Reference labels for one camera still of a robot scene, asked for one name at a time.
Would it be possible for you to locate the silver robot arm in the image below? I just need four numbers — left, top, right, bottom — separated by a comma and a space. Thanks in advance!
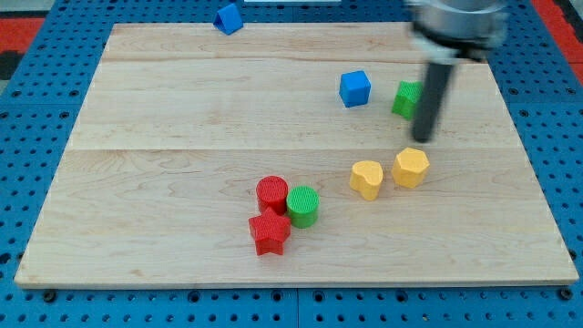
404, 0, 507, 66

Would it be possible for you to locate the yellow hexagon block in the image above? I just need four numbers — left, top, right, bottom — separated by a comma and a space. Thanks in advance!
391, 148, 430, 189

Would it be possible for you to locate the wooden board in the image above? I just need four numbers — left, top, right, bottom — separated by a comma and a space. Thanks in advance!
15, 23, 578, 290

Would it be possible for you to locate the red cylinder block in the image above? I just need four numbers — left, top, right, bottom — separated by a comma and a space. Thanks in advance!
256, 176, 289, 215

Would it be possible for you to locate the green cylinder block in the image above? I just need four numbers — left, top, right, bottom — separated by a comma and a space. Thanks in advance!
286, 186, 320, 229

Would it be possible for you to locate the red star block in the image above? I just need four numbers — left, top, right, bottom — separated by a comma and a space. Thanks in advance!
248, 208, 291, 256

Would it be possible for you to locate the yellow heart block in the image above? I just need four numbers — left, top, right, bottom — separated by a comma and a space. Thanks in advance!
349, 160, 384, 200

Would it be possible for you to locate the blue cube block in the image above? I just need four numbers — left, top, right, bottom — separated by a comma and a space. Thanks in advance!
339, 70, 371, 108

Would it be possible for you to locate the green star block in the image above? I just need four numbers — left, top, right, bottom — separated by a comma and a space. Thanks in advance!
392, 81, 423, 120

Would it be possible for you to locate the blue triangle block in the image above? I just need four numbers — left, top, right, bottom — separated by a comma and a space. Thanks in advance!
213, 4, 244, 36

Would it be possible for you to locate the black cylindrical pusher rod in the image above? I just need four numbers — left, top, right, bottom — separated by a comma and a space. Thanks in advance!
411, 62, 455, 143

